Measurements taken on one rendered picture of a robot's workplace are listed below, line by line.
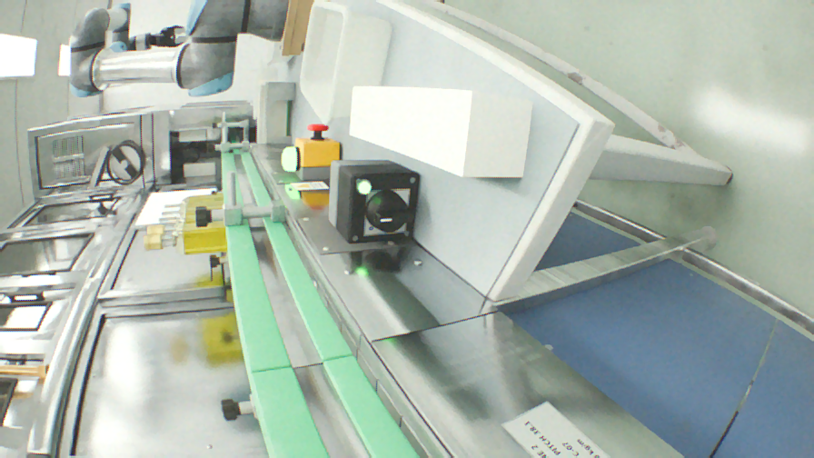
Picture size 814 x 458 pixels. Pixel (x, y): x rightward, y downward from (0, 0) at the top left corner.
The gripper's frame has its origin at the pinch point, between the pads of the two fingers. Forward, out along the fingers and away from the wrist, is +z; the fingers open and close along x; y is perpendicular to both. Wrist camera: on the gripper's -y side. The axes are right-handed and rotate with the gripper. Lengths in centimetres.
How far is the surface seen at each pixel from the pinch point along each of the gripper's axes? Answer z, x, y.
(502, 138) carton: 35, -15, -135
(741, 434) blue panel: 45, -6, -165
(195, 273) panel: -1, 43, -84
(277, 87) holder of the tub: 29, 12, -46
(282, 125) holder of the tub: 30, 23, -50
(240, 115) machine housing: 17, 51, 26
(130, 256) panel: -22, 45, -71
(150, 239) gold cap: -7, 26, -88
